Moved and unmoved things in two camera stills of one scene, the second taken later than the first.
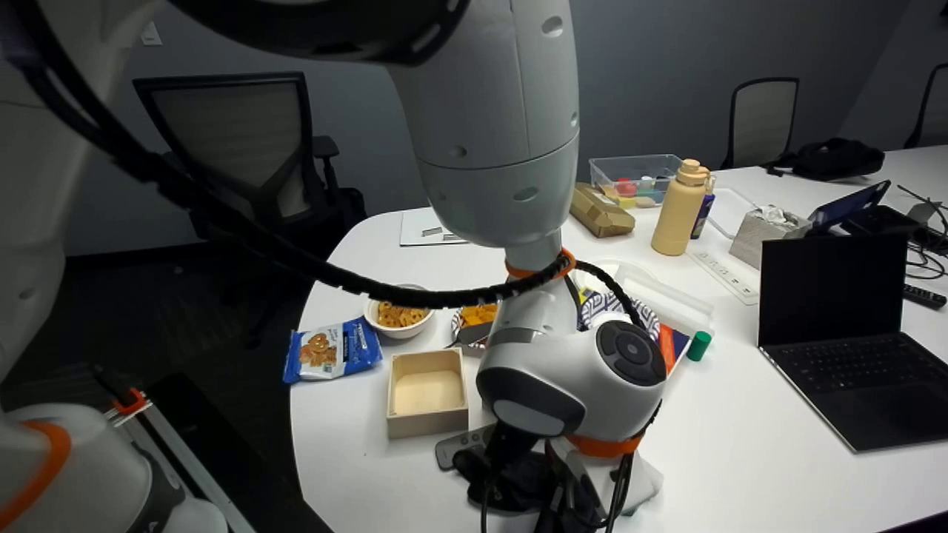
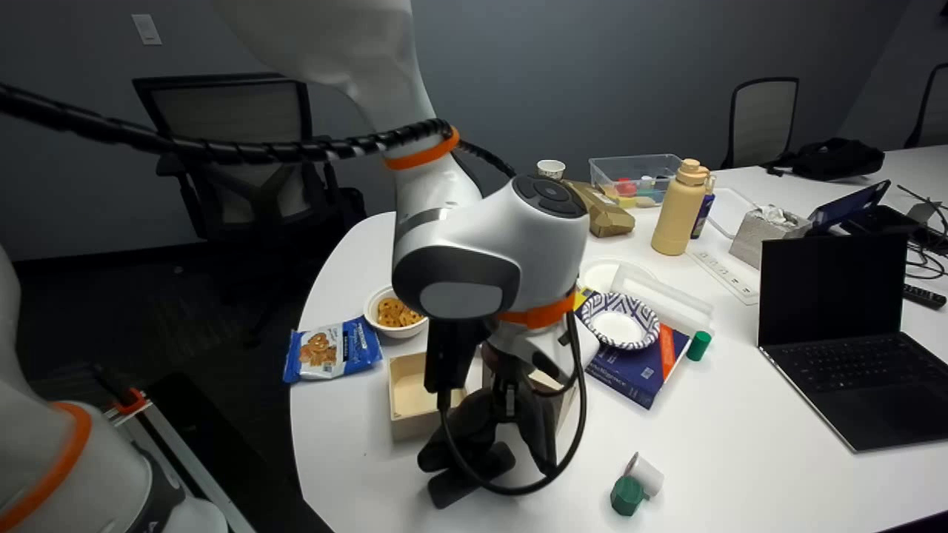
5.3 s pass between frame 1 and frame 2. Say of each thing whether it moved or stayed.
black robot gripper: moved
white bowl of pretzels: stayed
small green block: stayed
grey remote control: moved
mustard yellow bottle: stayed
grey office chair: stayed
